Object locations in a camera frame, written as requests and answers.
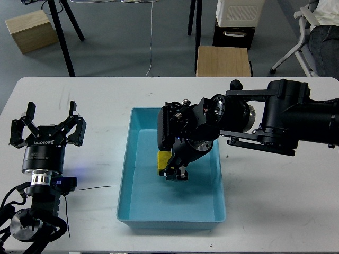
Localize seated person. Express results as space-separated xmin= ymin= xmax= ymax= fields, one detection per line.
xmin=308 ymin=0 xmax=338 ymax=79

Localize light blue plastic bin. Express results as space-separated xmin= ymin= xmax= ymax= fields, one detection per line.
xmin=117 ymin=107 xmax=226 ymax=230

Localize white office chair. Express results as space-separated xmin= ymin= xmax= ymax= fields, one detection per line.
xmin=270 ymin=1 xmax=319 ymax=77

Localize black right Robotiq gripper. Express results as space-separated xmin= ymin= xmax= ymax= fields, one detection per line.
xmin=161 ymin=138 xmax=213 ymax=181

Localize black table legs centre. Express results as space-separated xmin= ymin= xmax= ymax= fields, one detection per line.
xmin=187 ymin=0 xmax=202 ymax=72

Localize wooden box centre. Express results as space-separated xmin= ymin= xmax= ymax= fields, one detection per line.
xmin=196 ymin=46 xmax=251 ymax=77

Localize white perforated appliance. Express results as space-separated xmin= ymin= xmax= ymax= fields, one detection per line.
xmin=216 ymin=0 xmax=265 ymax=28

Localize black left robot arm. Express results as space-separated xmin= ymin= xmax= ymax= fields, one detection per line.
xmin=1 ymin=101 xmax=86 ymax=253

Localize yellow cube block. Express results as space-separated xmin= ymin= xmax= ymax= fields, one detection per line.
xmin=157 ymin=151 xmax=172 ymax=175

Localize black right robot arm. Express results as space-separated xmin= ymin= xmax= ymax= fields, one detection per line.
xmin=157 ymin=79 xmax=338 ymax=180

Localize white hanging cable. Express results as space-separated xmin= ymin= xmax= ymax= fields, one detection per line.
xmin=146 ymin=0 xmax=155 ymax=78

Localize thin black wire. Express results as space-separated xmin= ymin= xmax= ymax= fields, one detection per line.
xmin=63 ymin=185 xmax=118 ymax=238

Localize black drawer box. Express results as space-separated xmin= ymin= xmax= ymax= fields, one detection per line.
xmin=212 ymin=21 xmax=256 ymax=50

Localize black tripod legs left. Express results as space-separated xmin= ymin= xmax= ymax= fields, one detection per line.
xmin=46 ymin=0 xmax=85 ymax=77

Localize light wooden box left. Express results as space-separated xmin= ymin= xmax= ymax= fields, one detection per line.
xmin=5 ymin=10 xmax=58 ymax=54

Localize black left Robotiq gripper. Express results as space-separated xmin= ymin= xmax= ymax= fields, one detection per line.
xmin=10 ymin=101 xmax=86 ymax=175

